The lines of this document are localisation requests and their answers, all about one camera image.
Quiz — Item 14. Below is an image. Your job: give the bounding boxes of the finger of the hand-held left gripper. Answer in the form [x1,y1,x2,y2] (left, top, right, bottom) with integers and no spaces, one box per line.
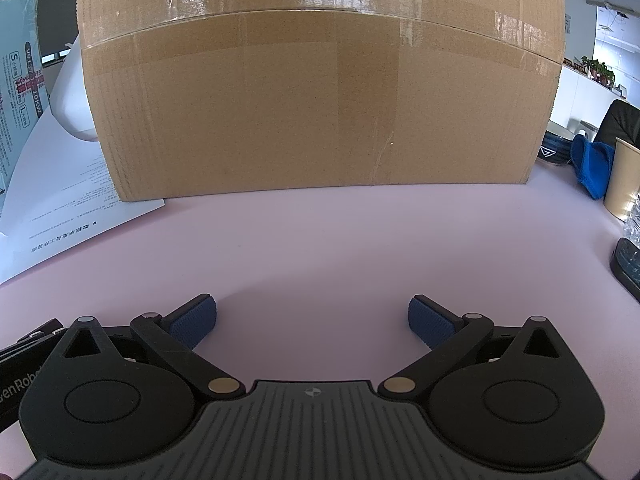
[0,317,66,367]

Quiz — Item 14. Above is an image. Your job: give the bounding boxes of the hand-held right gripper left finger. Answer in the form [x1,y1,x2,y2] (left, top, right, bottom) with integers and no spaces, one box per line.
[62,294,244,401]

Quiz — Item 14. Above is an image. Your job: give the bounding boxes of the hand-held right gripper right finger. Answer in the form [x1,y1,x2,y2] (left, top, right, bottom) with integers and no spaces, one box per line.
[378,294,566,401]

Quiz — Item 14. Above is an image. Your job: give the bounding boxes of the white printed paper sheet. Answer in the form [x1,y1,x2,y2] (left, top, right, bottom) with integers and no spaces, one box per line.
[0,107,167,286]

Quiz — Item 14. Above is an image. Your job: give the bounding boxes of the dark round object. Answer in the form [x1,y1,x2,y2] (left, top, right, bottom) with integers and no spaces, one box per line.
[609,237,640,304]

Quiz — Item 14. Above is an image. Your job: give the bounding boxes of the dark blue bowl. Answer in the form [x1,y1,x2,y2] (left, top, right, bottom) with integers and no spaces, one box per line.
[536,129,577,166]

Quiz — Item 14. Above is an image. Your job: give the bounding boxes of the clear plastic water bottle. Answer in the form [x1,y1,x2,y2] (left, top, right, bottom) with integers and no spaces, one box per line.
[621,192,640,251]

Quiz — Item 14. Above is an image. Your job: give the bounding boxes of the blue cloth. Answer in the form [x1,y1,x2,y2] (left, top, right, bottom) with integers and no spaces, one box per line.
[571,133,615,201]

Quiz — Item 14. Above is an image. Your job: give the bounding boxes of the beige paper cup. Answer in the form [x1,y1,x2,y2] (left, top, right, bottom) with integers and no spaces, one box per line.
[602,136,640,222]

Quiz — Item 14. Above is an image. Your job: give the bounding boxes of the white stool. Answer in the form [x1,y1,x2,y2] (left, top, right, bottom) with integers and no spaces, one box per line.
[566,119,600,143]

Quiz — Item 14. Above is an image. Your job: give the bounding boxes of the white printed foam bag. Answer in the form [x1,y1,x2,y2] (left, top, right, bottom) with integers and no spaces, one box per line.
[50,35,101,143]

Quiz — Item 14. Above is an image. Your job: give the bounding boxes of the brown cardboard box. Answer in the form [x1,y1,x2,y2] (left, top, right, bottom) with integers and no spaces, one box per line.
[75,0,566,203]

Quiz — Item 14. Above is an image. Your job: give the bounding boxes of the large light blue carton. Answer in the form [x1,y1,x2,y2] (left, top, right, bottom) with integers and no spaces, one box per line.
[0,0,52,216]

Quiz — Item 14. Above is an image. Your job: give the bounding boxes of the black office chair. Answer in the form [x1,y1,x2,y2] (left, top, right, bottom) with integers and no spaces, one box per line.
[594,99,640,147]

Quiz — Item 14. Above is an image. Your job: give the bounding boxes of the potted green plants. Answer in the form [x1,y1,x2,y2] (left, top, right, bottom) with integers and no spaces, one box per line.
[581,56,617,88]

